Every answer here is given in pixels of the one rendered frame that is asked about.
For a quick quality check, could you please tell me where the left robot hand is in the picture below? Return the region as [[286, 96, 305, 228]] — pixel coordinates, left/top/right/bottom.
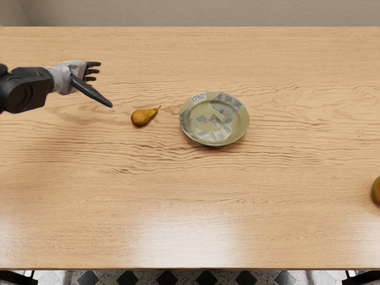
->
[[46, 60, 114, 109]]

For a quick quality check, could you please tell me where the olive plate with blue pattern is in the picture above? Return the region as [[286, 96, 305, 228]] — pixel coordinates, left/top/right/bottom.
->
[[178, 91, 250, 147]]

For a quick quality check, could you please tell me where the orange-brown pear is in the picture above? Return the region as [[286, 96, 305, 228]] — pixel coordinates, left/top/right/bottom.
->
[[131, 105, 162, 128]]

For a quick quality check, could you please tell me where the round orange-green fruit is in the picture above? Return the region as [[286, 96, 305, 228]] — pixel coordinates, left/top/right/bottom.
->
[[370, 176, 380, 205]]

